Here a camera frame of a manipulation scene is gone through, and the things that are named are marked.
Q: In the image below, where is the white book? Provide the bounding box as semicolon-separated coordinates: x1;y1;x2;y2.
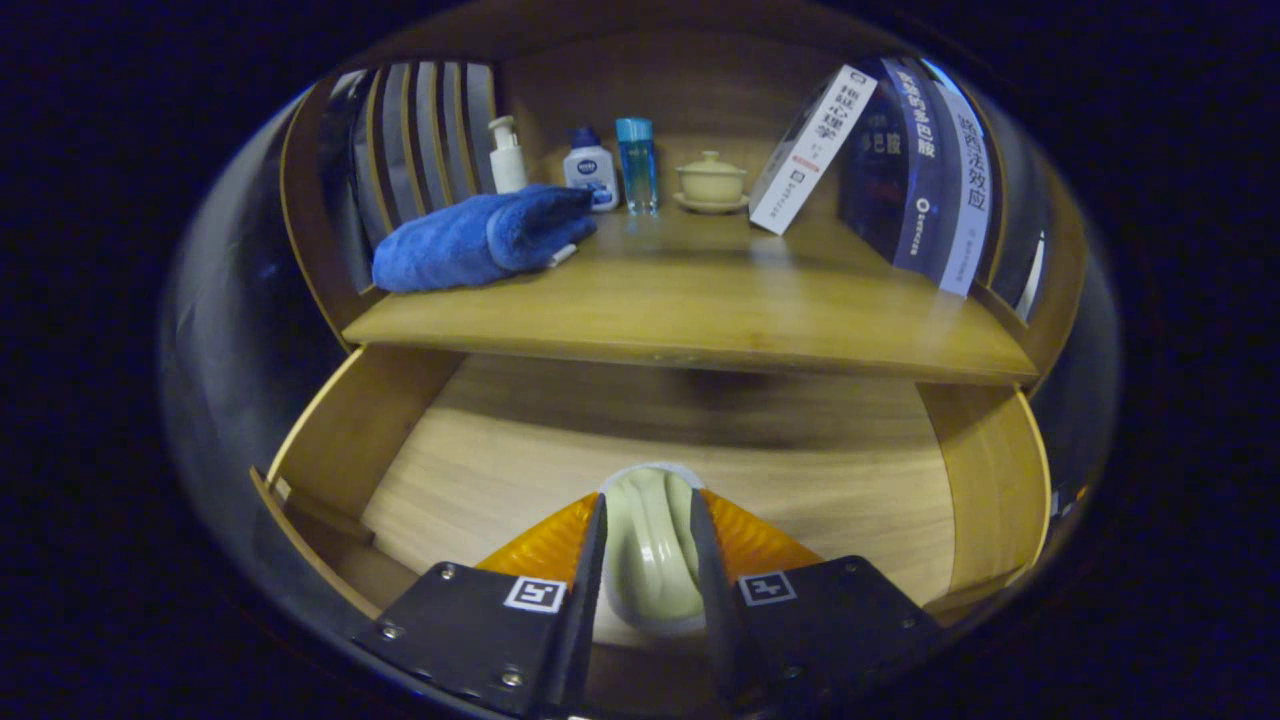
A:
748;64;879;237

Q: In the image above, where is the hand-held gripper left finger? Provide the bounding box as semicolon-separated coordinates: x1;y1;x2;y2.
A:
352;492;609;719

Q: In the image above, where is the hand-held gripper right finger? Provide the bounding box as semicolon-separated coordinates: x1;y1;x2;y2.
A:
688;488;946;713

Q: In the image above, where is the lilac book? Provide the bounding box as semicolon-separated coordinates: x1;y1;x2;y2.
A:
920;58;999;299

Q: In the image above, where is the white bottle with blue cap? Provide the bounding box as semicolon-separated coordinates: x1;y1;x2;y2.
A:
562;126;621;213

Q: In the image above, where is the black backdrop cloth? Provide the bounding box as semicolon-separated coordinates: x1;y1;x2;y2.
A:
158;60;1123;651

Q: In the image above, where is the wooden drawer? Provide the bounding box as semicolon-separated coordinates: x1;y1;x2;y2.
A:
250;343;1053;701

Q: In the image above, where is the cream lidded tea bowl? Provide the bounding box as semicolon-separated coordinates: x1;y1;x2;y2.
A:
672;150;750;215

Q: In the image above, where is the dark blue book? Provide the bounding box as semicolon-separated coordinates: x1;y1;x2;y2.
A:
838;57;961;286

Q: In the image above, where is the green handled scrubbing brush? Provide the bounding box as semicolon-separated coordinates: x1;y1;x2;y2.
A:
598;461;709;639

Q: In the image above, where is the white pump bottle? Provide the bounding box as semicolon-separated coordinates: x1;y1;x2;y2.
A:
487;115;529;196

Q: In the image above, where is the wooden countertop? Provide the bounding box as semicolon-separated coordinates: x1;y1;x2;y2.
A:
340;195;1041;387

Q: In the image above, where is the folded blue towel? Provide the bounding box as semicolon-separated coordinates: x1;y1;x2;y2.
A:
372;183;599;294

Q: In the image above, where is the clear blue bottle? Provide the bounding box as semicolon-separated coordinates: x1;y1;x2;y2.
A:
614;117;660;216

